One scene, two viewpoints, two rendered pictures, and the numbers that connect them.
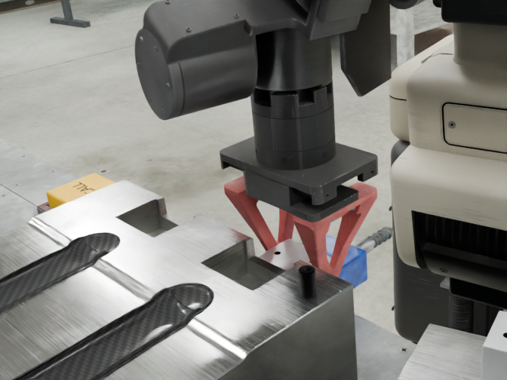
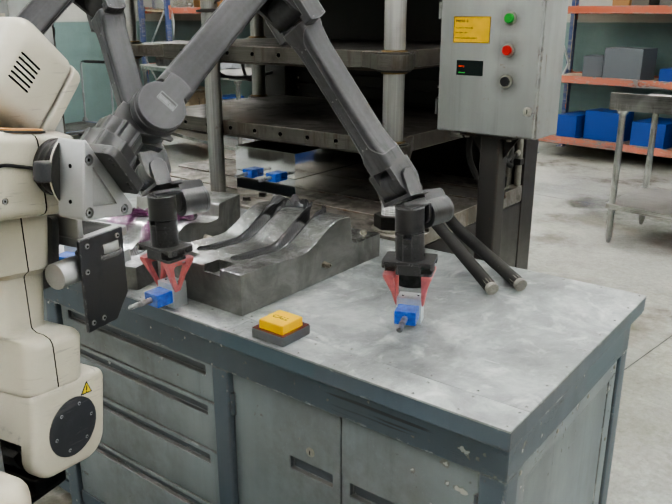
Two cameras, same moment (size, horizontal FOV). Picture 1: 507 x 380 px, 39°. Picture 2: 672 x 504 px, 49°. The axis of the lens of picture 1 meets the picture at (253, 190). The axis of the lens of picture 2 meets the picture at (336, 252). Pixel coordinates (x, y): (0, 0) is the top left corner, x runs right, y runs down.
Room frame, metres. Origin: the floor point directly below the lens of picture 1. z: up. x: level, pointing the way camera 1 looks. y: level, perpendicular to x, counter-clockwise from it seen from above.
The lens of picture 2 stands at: (1.97, -0.02, 1.39)
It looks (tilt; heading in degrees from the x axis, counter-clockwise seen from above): 18 degrees down; 167
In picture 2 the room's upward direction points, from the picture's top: straight up
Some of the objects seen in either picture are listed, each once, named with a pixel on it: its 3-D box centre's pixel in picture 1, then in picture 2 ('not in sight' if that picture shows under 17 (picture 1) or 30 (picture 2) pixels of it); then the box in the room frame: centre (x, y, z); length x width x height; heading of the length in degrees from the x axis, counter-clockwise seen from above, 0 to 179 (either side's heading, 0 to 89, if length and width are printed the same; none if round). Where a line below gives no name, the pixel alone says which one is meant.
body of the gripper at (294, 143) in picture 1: (293, 129); (164, 235); (0.47, -0.03, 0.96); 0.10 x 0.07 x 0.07; 39
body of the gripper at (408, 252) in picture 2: not in sight; (409, 248); (0.68, 0.43, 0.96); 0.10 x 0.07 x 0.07; 61
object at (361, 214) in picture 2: not in sight; (315, 187); (-0.70, 0.53, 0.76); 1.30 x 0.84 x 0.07; 39
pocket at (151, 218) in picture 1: (161, 236); (220, 272); (0.49, 0.08, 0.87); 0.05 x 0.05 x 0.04; 39
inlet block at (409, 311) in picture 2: not in sight; (405, 316); (0.71, 0.42, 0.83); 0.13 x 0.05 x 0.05; 151
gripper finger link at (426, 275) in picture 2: not in sight; (416, 283); (0.68, 0.44, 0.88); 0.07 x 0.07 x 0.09; 61
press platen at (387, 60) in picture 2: not in sight; (318, 69); (-0.69, 0.54, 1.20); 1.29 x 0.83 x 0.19; 39
